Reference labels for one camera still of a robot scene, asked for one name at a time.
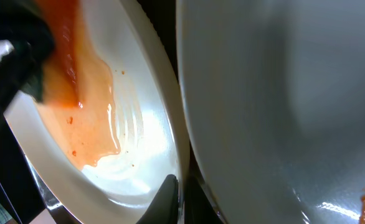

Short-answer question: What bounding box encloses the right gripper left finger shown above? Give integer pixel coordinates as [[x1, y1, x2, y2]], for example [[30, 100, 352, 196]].
[[137, 174, 179, 224]]

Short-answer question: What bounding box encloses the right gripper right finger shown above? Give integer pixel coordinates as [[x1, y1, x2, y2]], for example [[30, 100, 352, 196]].
[[184, 176, 223, 224]]

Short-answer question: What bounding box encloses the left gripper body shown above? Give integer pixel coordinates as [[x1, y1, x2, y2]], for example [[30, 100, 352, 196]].
[[0, 0, 55, 127]]

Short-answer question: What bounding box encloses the orange green scrub sponge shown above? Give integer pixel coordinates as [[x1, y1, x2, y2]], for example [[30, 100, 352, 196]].
[[34, 0, 114, 108]]

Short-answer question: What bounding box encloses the cream plate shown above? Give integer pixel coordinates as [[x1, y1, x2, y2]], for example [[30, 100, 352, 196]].
[[6, 1, 189, 223]]

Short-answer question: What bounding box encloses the pale blue plate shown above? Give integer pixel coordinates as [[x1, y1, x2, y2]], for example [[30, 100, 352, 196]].
[[176, 0, 365, 223]]

